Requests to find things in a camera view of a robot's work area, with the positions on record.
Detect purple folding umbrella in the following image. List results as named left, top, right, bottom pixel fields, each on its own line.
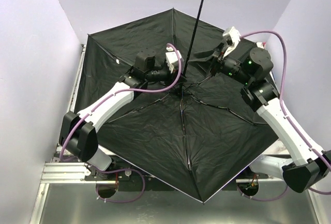
left=75, top=9, right=277, bottom=202

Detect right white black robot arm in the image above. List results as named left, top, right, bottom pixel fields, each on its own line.
left=194, top=42, right=330, bottom=193

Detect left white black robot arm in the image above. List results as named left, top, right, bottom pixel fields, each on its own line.
left=58, top=46, right=184, bottom=171

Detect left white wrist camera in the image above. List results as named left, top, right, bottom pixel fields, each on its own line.
left=165, top=47, right=184, bottom=74

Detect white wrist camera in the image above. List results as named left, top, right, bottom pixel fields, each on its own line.
left=222, top=26, right=240, bottom=57
left=165, top=47, right=184, bottom=74

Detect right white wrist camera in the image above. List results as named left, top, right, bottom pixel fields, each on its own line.
left=222, top=26, right=240, bottom=57

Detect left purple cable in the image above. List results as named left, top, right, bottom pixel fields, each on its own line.
left=59, top=43, right=185, bottom=204

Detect purple cable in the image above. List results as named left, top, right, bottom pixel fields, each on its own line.
left=59, top=43, right=185, bottom=204
left=239, top=30, right=331, bottom=201

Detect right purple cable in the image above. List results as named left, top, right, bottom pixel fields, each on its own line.
left=239, top=30, right=331, bottom=201

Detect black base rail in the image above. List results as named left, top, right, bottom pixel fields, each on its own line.
left=85, top=155, right=269, bottom=191

